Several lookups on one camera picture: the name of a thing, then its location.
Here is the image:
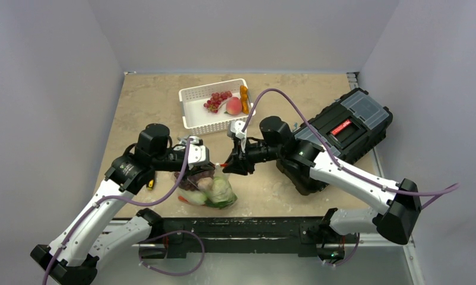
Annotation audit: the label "clear orange zip bag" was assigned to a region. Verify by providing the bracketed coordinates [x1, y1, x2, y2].
[176, 163, 237, 209]

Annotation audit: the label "dark red grapes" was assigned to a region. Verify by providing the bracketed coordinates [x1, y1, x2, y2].
[179, 169, 214, 191]

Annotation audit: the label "green cabbage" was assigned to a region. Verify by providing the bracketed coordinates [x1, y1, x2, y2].
[207, 177, 237, 202]

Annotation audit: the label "orange carrot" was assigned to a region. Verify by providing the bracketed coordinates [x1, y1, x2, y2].
[177, 195, 191, 205]

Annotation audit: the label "white radish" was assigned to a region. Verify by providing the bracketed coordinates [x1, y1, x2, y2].
[179, 190, 208, 205]

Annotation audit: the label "green cucumber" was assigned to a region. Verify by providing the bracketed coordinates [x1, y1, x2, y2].
[204, 199, 237, 210]

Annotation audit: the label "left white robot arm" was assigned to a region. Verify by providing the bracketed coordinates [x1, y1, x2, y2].
[30, 123, 211, 284]

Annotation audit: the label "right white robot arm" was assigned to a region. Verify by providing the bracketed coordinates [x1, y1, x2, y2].
[223, 116, 422, 245]

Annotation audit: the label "yellow black screwdriver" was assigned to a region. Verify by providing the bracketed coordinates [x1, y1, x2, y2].
[146, 179, 155, 191]

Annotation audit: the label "pink peach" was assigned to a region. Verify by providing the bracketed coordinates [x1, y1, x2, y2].
[226, 97, 243, 115]

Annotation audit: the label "white plastic basket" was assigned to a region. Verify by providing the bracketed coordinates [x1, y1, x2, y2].
[179, 78, 253, 135]

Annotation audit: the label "small light red grapes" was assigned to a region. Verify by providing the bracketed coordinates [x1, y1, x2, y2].
[204, 91, 232, 113]

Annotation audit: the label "black plastic toolbox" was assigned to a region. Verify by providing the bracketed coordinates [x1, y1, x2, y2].
[276, 88, 393, 195]

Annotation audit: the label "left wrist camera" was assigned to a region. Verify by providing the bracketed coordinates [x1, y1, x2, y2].
[173, 140, 210, 168]

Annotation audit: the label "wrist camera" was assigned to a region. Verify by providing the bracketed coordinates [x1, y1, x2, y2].
[173, 140, 210, 168]
[227, 120, 247, 152]

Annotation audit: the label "adjustable wrench red handle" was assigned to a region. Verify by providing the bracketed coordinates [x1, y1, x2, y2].
[177, 135, 202, 145]

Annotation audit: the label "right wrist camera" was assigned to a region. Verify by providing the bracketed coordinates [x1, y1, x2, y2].
[227, 120, 247, 152]

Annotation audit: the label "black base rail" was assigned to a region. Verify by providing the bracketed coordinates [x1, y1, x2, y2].
[100, 217, 415, 261]

